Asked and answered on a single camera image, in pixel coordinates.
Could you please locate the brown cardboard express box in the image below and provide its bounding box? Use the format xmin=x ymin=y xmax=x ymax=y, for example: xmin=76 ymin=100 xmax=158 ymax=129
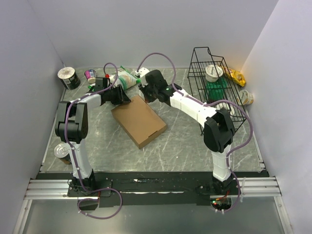
xmin=111 ymin=95 xmax=167 ymax=149

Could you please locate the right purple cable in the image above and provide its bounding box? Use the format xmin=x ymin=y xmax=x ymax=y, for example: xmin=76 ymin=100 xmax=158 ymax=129
xmin=136 ymin=52 xmax=254 ymax=213

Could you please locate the white cup in rack front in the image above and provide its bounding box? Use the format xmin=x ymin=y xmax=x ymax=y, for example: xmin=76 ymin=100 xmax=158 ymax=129
xmin=215 ymin=102 xmax=235 ymax=117

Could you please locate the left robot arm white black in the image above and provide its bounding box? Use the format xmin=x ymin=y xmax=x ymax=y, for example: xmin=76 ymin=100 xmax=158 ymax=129
xmin=55 ymin=78 xmax=131 ymax=196

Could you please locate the white yogurt cup in rack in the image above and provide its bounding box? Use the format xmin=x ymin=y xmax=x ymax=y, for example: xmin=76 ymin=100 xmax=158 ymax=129
xmin=205 ymin=65 xmax=223 ymax=83

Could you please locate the black wire basket rack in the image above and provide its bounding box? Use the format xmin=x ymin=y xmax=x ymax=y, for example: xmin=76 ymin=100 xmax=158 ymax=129
xmin=187 ymin=47 xmax=248 ymax=136

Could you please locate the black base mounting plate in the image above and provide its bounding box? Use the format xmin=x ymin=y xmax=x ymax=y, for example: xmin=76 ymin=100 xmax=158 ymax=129
xmin=67 ymin=172 xmax=240 ymax=208

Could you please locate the yellow chips bag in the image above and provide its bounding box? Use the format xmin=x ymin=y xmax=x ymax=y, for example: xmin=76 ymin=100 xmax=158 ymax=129
xmin=221 ymin=66 xmax=246 ymax=87

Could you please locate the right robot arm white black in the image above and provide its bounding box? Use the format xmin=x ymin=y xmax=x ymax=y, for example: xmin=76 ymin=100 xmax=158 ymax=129
xmin=136 ymin=68 xmax=235 ymax=195

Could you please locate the purple small yogurt cup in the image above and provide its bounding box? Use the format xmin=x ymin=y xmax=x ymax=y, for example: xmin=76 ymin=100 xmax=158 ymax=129
xmin=84 ymin=69 xmax=96 ymax=84

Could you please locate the black can white lid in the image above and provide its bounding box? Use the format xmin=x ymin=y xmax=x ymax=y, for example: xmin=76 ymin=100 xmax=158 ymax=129
xmin=58 ymin=67 xmax=80 ymax=90

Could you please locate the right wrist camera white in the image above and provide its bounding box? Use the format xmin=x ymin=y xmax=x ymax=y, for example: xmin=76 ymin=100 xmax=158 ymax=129
xmin=135 ymin=67 xmax=150 ymax=79

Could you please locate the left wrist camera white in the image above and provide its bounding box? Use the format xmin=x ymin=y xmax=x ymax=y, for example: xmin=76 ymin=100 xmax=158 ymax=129
xmin=105 ymin=74 xmax=118 ymax=87

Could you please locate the metal tin can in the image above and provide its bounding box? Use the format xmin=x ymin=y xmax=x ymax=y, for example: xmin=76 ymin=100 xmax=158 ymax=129
xmin=54 ymin=142 xmax=72 ymax=165

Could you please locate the green white chips bag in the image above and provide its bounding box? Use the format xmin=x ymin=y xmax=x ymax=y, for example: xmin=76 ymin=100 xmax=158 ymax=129
xmin=88 ymin=66 xmax=140 ymax=90

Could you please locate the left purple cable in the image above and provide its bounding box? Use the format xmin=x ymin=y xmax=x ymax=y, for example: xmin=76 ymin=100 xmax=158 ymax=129
xmin=63 ymin=62 xmax=123 ymax=219

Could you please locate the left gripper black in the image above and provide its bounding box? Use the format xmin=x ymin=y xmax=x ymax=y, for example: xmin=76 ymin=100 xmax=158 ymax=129
xmin=104 ymin=84 xmax=130 ymax=105

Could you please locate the yellow white yogurt cup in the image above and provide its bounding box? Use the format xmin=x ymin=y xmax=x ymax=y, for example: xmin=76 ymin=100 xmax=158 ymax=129
xmin=236 ymin=90 xmax=254 ymax=106

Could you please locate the purple cable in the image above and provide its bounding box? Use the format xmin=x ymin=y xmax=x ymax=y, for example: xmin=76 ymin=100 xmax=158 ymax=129
xmin=63 ymin=62 xmax=123 ymax=219
xmin=136 ymin=52 xmax=254 ymax=213

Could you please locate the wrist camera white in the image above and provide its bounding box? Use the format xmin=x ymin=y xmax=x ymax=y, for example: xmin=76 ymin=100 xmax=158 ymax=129
xmin=105 ymin=74 xmax=118 ymax=87
xmin=135 ymin=67 xmax=150 ymax=79

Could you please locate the aluminium rail frame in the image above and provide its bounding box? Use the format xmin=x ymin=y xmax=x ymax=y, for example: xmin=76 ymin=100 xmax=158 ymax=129
xmin=13 ymin=177 xmax=293 ymax=234

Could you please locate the green lidded container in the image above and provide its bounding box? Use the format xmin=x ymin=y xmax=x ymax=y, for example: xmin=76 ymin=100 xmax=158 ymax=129
xmin=206 ymin=78 xmax=228 ymax=102

